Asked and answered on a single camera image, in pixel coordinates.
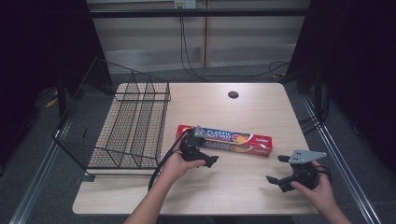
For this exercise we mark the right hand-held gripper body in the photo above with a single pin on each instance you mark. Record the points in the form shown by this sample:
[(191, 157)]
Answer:
[(303, 175)]

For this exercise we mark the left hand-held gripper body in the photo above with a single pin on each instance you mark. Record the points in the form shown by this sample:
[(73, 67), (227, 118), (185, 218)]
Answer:
[(190, 146)]

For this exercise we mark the red plastic wrap box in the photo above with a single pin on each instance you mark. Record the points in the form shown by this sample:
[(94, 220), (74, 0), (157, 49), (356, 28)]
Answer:
[(257, 144)]

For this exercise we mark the person's right hand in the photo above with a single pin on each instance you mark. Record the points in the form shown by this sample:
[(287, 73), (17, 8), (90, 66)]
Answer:
[(320, 194)]

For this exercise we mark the person's left hand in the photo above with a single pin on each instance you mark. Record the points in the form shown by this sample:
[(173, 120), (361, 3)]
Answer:
[(174, 166)]

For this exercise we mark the black table grommet hole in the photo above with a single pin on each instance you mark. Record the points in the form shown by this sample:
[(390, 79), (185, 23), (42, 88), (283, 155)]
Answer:
[(233, 95)]

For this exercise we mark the black curtain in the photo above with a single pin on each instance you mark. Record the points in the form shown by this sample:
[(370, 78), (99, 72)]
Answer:
[(358, 62), (34, 56)]

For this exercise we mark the metal floor rail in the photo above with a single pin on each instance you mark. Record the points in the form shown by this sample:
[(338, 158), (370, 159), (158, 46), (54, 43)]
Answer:
[(34, 186), (342, 168)]

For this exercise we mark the white wall outlet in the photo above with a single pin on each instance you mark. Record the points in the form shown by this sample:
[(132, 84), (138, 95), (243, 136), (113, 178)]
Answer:
[(185, 3)]

